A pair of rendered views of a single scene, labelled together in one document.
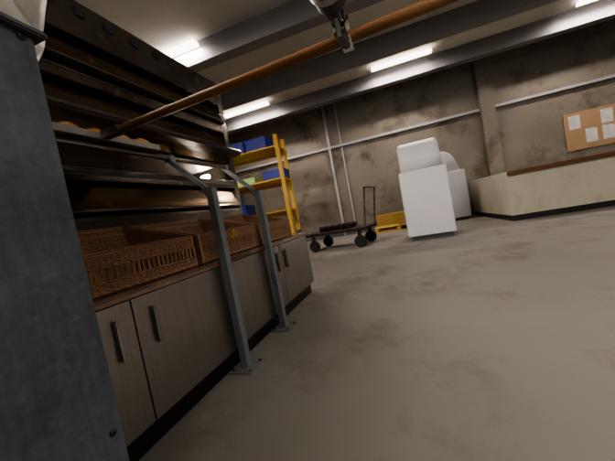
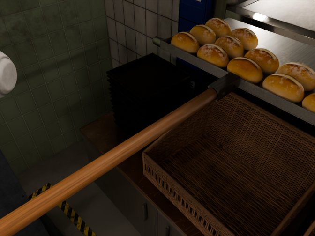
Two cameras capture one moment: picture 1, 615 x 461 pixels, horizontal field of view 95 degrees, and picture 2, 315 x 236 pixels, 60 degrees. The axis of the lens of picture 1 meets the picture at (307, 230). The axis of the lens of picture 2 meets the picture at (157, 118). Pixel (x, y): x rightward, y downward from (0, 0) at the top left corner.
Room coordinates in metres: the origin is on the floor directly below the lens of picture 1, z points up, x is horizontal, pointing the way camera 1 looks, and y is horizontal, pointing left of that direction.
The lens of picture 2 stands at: (1.26, 0.13, 1.58)
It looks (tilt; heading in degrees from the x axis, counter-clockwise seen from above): 42 degrees down; 117
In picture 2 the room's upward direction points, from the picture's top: straight up
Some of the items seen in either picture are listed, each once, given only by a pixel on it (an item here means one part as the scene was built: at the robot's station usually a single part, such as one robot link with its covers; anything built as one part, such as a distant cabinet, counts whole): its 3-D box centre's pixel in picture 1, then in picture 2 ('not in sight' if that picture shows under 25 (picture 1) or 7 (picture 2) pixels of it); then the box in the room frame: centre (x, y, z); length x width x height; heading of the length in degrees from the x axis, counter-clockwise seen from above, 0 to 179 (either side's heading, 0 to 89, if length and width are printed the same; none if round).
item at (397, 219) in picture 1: (397, 220); not in sight; (6.88, -2.22, 0.20); 1.12 x 0.77 x 0.41; 74
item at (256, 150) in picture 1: (235, 204); not in sight; (6.27, 1.45, 1.27); 2.69 x 0.73 x 2.53; 74
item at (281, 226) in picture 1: (250, 227); not in sight; (2.33, 0.46, 0.72); 0.56 x 0.49 x 0.28; 160
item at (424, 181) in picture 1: (423, 189); not in sight; (4.81, -2.06, 0.81); 0.82 x 0.75 x 1.61; 164
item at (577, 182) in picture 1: (539, 188); not in sight; (5.45, -4.57, 0.41); 2.21 x 1.78 x 0.83; 164
